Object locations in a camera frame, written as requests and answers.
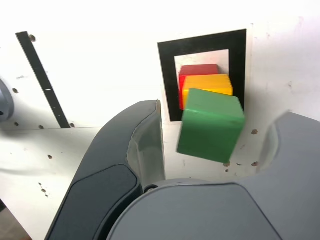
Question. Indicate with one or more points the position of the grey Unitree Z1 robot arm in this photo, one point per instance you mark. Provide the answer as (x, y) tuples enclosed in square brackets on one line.
[(5, 100)]

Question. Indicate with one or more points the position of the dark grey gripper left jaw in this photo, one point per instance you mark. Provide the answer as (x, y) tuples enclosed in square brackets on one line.
[(105, 180)]

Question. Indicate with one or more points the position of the black tape square outline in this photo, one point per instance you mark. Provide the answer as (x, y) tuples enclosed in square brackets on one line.
[(166, 75)]

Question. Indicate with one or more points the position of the green cube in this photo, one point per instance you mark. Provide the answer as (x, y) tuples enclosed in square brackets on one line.
[(210, 127)]

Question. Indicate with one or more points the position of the black tape strip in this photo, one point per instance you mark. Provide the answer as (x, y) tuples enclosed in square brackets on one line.
[(42, 77)]

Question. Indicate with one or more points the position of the yellow cube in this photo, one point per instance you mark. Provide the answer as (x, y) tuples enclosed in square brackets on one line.
[(207, 83)]

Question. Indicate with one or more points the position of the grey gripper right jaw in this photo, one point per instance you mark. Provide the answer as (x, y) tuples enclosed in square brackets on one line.
[(212, 215)]

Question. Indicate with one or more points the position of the red cube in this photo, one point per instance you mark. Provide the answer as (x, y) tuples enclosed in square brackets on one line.
[(197, 68)]

